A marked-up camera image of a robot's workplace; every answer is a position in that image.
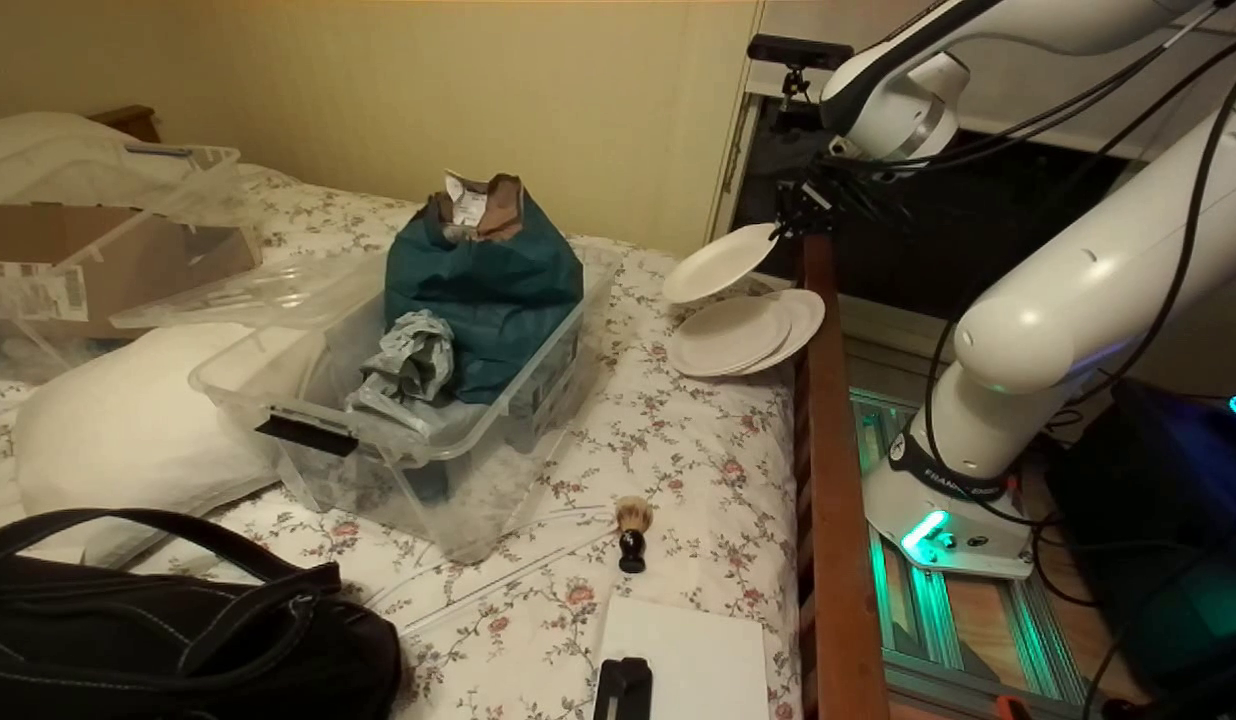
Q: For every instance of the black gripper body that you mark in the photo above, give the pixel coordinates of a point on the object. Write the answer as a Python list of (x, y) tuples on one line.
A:
[(818, 198)]

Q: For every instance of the white plate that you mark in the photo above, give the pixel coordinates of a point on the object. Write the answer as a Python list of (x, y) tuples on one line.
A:
[(719, 267), (726, 337), (800, 315)]

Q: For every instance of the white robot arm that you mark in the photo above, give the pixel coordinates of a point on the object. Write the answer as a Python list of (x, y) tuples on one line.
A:
[(1080, 305)]

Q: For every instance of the clear plastic container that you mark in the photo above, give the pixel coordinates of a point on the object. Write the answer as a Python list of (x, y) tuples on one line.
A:
[(448, 473)]

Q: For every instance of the teal cloth bag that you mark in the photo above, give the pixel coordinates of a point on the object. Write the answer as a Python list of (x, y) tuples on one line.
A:
[(501, 296)]

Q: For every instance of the small bobblehead figurine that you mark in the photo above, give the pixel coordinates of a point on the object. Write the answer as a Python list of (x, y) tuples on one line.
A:
[(632, 519)]

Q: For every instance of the dark computer case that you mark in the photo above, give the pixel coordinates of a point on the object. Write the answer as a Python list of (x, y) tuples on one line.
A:
[(1150, 510)]

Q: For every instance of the crumpled grey paper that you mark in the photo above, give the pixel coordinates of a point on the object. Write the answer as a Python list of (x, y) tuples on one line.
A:
[(413, 363)]

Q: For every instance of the white paper pad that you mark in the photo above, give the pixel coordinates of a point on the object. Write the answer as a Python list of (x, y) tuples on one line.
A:
[(700, 665)]

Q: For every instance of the cardboard box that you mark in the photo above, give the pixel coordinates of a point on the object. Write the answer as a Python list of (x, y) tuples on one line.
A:
[(80, 267)]

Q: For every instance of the white pillow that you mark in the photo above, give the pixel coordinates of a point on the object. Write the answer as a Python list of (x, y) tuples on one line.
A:
[(129, 429)]

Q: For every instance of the black handbag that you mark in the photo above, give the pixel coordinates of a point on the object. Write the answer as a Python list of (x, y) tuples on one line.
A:
[(122, 645)]

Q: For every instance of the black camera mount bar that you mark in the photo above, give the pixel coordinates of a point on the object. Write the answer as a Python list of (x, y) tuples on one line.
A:
[(796, 59)]

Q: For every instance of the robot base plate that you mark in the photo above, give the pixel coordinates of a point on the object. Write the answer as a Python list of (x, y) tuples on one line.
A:
[(946, 533)]

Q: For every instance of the wooden bed frame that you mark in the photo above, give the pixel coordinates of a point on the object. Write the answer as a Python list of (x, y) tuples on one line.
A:
[(832, 578)]

